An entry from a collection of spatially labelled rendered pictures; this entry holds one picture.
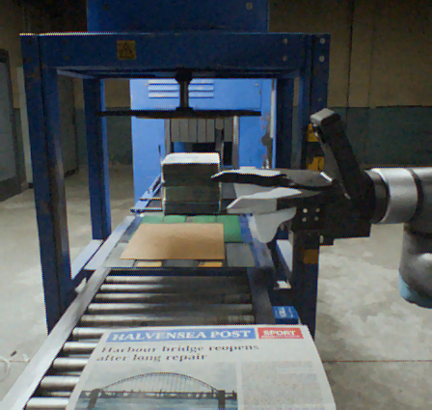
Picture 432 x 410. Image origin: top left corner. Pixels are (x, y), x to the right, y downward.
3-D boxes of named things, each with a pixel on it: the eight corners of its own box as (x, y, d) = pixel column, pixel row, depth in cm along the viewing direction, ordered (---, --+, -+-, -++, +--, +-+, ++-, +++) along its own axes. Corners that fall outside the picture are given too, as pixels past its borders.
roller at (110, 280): (251, 294, 134) (251, 280, 133) (101, 294, 134) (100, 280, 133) (250, 287, 139) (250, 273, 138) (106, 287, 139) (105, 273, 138)
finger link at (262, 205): (241, 258, 47) (300, 237, 52) (243, 207, 45) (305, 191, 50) (225, 247, 49) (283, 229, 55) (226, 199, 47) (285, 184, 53)
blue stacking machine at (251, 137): (279, 255, 386) (286, 12, 343) (136, 255, 386) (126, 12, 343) (261, 213, 533) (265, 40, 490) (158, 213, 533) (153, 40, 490)
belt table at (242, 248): (274, 294, 145) (275, 267, 143) (85, 294, 145) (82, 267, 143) (256, 233, 214) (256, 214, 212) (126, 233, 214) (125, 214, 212)
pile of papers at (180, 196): (221, 213, 215) (221, 161, 209) (161, 213, 215) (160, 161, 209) (220, 197, 252) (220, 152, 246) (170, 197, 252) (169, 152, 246)
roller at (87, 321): (259, 339, 109) (259, 321, 108) (75, 339, 108) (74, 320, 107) (257, 329, 114) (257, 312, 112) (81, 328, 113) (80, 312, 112)
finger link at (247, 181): (210, 211, 60) (276, 220, 57) (210, 171, 58) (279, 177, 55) (217, 204, 62) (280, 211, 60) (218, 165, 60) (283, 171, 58)
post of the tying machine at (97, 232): (116, 369, 219) (98, 55, 187) (99, 369, 219) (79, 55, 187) (120, 359, 228) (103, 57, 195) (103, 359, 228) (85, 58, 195)
